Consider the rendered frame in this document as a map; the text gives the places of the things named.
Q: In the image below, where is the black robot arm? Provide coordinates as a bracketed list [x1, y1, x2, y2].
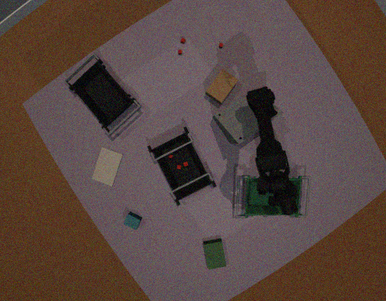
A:
[246, 87, 298, 215]

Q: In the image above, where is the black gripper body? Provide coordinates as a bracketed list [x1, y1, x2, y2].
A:
[269, 167, 285, 206]

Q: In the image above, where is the small teal block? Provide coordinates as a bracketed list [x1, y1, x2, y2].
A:
[124, 212, 142, 230]

